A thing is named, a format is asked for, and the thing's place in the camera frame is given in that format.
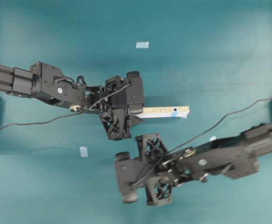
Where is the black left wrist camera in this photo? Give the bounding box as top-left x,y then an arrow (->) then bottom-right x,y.
126,71 -> 144,114

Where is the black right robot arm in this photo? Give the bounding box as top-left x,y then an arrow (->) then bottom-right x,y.
135,123 -> 272,206

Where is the blue tape marker top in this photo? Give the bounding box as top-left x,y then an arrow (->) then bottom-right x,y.
136,42 -> 149,49

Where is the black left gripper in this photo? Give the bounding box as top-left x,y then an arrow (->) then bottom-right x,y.
99,76 -> 143,140

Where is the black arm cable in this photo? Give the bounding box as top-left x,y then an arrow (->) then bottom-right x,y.
0,78 -> 132,133
130,92 -> 272,187

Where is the blue tape marker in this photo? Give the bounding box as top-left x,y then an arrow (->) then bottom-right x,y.
136,42 -> 149,49
209,136 -> 216,141
80,147 -> 88,158

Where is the white wooden board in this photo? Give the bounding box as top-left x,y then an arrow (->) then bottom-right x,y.
136,106 -> 190,119

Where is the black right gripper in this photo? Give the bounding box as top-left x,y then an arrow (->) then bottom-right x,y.
135,133 -> 174,206

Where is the blue tape marker left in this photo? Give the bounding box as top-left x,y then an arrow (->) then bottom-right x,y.
80,147 -> 88,158

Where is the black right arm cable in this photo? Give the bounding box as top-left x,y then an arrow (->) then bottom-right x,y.
130,92 -> 272,187

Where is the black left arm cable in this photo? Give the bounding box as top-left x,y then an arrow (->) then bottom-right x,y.
0,78 -> 132,133

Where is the blue tape marker right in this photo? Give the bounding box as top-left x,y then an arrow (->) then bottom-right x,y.
209,136 -> 216,141

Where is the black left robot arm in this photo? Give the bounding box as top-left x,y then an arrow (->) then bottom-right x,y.
0,62 -> 144,140

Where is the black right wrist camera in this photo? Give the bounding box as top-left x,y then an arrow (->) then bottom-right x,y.
114,152 -> 149,203

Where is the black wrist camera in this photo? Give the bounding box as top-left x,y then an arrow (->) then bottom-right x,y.
114,152 -> 149,203
126,71 -> 144,114

